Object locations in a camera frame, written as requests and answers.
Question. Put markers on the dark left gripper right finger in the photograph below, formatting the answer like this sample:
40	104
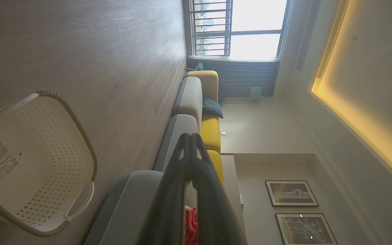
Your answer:
216	211

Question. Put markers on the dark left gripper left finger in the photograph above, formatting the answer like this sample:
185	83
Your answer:
168	204

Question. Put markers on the plain red garment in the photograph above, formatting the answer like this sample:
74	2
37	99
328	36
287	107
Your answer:
191	224

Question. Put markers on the grey sofa seat module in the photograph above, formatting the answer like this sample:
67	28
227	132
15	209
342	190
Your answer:
191	98
128	211
175	132

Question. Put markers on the cream plastic laundry basket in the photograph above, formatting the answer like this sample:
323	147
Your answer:
46	153

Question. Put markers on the yellow sofa backrest cushion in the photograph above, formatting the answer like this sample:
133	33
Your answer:
210	134
217	166
208	83

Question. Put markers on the framed black white picture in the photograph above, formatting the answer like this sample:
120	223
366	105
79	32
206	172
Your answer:
305	229
291	193

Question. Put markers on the dark teal throw pillow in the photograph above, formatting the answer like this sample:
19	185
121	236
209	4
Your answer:
212	107

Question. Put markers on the grey slatted panel under window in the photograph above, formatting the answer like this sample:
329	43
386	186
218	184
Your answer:
243	76

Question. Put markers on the barred window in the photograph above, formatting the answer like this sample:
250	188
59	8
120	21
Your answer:
247	27

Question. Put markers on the long ceiling air vent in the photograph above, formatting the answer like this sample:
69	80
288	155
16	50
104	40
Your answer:
332	37

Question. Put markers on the small white wall box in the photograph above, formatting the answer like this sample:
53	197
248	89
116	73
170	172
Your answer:
256	93

